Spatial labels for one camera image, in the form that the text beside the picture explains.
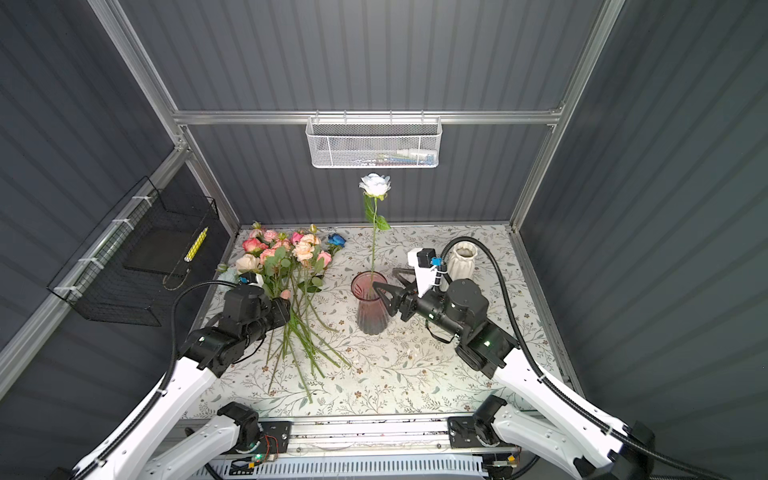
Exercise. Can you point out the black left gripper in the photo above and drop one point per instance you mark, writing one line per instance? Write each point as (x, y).
(279, 311)

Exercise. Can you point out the floral patterned table mat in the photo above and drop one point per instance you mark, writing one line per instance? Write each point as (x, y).
(407, 369)

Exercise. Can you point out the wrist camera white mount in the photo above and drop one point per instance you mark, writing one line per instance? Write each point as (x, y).
(251, 278)
(428, 267)

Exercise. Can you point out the black wire basket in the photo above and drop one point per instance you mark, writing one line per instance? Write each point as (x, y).
(134, 272)

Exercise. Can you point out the white ribbed ceramic vase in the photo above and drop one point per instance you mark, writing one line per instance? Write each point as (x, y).
(461, 260)

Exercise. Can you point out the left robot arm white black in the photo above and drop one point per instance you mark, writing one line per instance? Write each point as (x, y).
(129, 452)

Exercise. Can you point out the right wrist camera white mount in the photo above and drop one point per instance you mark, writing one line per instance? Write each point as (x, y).
(428, 267)

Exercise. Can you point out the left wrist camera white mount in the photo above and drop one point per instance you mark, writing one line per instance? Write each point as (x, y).
(251, 278)

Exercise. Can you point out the white wire mesh basket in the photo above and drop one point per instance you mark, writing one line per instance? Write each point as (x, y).
(335, 144)

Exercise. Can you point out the items in white basket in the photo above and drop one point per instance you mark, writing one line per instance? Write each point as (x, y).
(400, 158)

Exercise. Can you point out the white rose stem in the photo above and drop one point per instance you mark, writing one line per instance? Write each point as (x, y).
(375, 189)

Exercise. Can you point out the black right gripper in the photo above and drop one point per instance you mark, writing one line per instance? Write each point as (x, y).
(400, 295)

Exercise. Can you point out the pink glass vase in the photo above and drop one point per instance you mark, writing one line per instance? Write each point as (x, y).
(372, 317)

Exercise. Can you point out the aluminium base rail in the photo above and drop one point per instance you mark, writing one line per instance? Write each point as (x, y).
(371, 435)

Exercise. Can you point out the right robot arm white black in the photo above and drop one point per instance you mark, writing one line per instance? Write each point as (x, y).
(569, 432)

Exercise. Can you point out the blue artificial rose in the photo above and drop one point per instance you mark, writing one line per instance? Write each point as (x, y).
(336, 240)

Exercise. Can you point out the bunch of artificial flowers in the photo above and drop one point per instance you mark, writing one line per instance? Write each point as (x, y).
(293, 266)

